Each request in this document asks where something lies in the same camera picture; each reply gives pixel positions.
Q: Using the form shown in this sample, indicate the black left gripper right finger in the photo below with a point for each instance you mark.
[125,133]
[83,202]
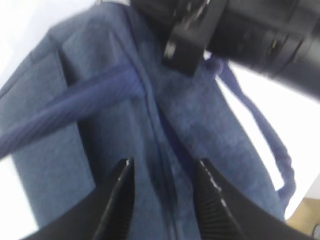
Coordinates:
[224,213]

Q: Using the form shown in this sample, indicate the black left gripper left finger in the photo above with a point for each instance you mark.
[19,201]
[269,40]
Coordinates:
[105,214]

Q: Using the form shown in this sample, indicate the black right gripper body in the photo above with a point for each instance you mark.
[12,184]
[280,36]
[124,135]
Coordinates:
[278,38]

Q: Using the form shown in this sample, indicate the dark navy lunch bag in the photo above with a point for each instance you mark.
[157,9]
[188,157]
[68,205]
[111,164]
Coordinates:
[94,91]

